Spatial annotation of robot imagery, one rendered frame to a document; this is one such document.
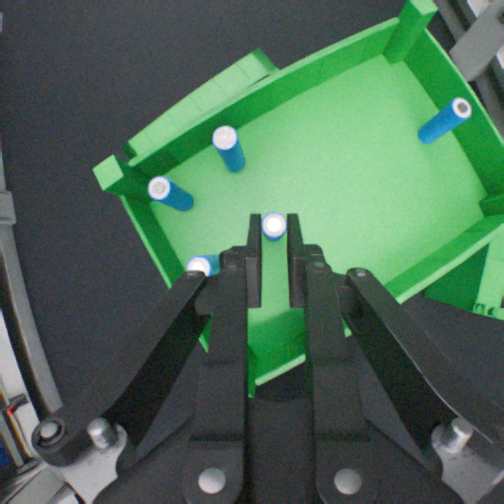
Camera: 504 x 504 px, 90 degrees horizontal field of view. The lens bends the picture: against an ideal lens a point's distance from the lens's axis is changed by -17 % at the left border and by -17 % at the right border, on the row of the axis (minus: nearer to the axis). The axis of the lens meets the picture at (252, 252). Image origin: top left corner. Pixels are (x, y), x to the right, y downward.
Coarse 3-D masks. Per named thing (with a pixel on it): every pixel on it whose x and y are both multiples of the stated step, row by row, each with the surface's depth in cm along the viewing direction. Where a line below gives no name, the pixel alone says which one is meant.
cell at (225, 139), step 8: (224, 128) 21; (232, 128) 21; (216, 136) 21; (224, 136) 21; (232, 136) 21; (216, 144) 21; (224, 144) 21; (232, 144) 21; (224, 152) 21; (232, 152) 21; (240, 152) 23; (224, 160) 23; (232, 160) 23; (240, 160) 24; (232, 168) 25; (240, 168) 26
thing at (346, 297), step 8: (312, 248) 17; (320, 248) 17; (312, 256) 16; (320, 256) 16; (336, 280) 14; (344, 280) 14; (304, 288) 15; (336, 288) 13; (344, 288) 13; (304, 296) 15; (344, 296) 13; (352, 296) 13; (344, 304) 14; (352, 304) 13; (360, 304) 13; (344, 312) 14; (352, 312) 14; (360, 312) 13
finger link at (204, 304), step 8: (232, 248) 18; (240, 248) 18; (208, 280) 14; (216, 280) 14; (208, 288) 14; (216, 288) 14; (200, 296) 14; (208, 296) 14; (200, 304) 14; (208, 304) 14; (192, 312) 14; (200, 312) 14; (208, 312) 14
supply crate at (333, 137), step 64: (320, 64) 23; (384, 64) 26; (448, 64) 21; (192, 128) 22; (256, 128) 27; (320, 128) 26; (384, 128) 26; (128, 192) 23; (192, 192) 27; (256, 192) 27; (320, 192) 27; (384, 192) 26; (448, 192) 26; (192, 256) 27; (384, 256) 26; (448, 256) 22; (256, 320) 27; (256, 384) 22
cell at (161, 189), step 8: (160, 176) 21; (152, 184) 21; (160, 184) 21; (168, 184) 21; (152, 192) 21; (160, 192) 21; (168, 192) 21; (176, 192) 22; (184, 192) 25; (160, 200) 21; (168, 200) 22; (176, 200) 23; (184, 200) 25; (192, 200) 27; (176, 208) 25; (184, 208) 26
